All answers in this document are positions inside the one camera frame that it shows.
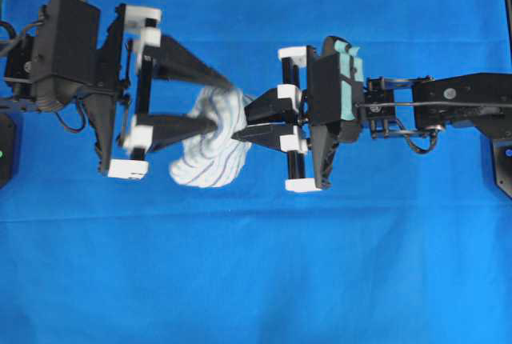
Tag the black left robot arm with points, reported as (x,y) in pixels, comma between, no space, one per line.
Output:
(137,69)

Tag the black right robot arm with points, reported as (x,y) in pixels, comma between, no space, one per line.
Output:
(424,107)

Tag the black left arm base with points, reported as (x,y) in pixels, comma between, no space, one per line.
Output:
(8,144)

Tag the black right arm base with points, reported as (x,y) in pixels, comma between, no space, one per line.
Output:
(496,166)

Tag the blue table cloth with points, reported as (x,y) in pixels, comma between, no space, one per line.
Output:
(402,248)

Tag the white striped towel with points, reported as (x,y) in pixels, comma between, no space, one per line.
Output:
(214,159)

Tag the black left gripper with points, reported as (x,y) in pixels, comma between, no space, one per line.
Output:
(68,66)

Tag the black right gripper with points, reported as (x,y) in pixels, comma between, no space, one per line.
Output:
(334,86)

